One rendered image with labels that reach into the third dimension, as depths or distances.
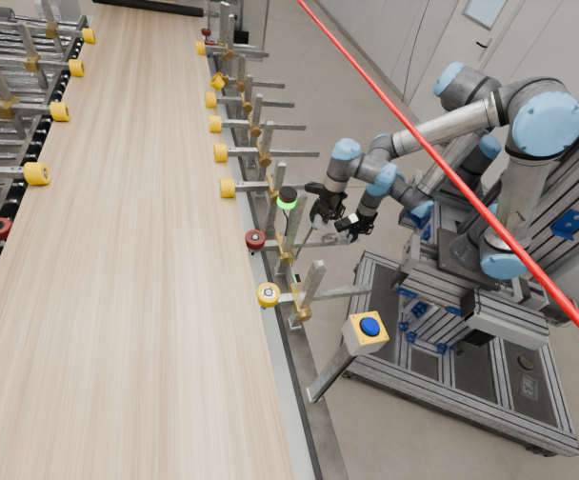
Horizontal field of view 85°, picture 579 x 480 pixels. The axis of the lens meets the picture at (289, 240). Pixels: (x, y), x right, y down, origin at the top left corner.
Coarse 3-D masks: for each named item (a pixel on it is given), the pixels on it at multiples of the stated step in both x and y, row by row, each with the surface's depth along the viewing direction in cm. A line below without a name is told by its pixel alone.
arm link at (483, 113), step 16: (528, 80) 74; (496, 96) 80; (448, 112) 88; (464, 112) 85; (480, 112) 83; (496, 112) 80; (416, 128) 92; (432, 128) 89; (448, 128) 87; (464, 128) 86; (480, 128) 85; (384, 144) 97; (400, 144) 95; (416, 144) 93; (432, 144) 92
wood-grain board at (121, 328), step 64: (128, 64) 197; (192, 64) 214; (64, 128) 145; (128, 128) 154; (192, 128) 164; (64, 192) 120; (128, 192) 126; (192, 192) 133; (0, 256) 99; (64, 256) 103; (128, 256) 107; (192, 256) 112; (0, 320) 87; (64, 320) 90; (128, 320) 93; (192, 320) 97; (256, 320) 101; (0, 384) 77; (64, 384) 80; (128, 384) 82; (192, 384) 85; (256, 384) 88; (0, 448) 70; (64, 448) 72; (128, 448) 74; (192, 448) 76; (256, 448) 78
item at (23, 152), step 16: (48, 80) 202; (64, 80) 192; (16, 96) 185; (32, 96) 188; (48, 96) 169; (32, 128) 150; (48, 128) 164; (32, 144) 146; (0, 160) 150; (16, 160) 135; (32, 160) 145; (0, 192) 122; (16, 192) 129; (0, 208) 117; (16, 208) 128
